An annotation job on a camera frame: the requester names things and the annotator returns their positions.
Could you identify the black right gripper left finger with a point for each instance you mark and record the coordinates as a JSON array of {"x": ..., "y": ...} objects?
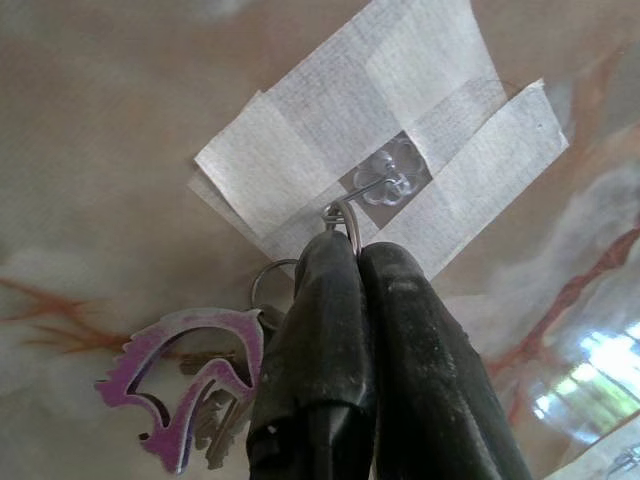
[{"x": 315, "y": 350}]

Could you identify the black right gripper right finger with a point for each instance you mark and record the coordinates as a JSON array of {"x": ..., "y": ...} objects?
[{"x": 425, "y": 375}]

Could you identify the white cloth tape strip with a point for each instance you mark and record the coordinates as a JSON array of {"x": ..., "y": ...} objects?
[
  {"x": 480, "y": 165},
  {"x": 255, "y": 150},
  {"x": 395, "y": 55}
]

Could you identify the clear flower wall hook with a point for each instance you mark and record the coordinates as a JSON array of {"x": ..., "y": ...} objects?
[{"x": 387, "y": 170}]

